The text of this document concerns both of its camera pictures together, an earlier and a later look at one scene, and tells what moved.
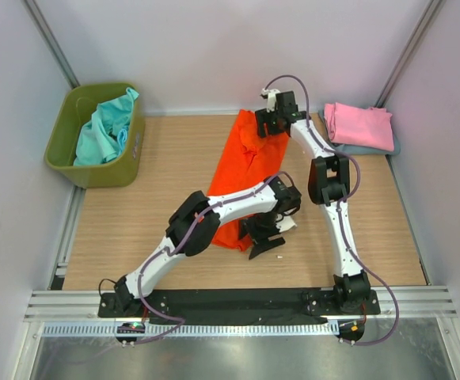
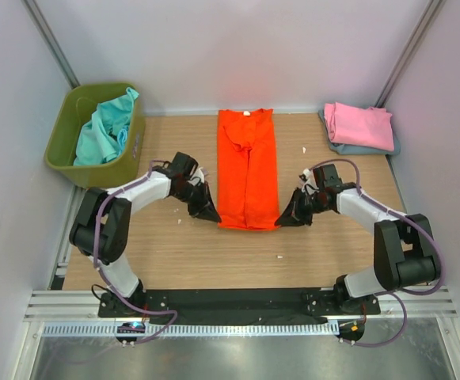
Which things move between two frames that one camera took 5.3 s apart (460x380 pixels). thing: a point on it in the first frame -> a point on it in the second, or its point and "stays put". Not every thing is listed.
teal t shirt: (102, 138) stays put
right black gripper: (263, 116) -> (294, 215)
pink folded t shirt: (359, 127) stays put
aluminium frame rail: (71, 305) stays put
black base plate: (236, 304) stays put
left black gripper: (247, 228) -> (205, 208)
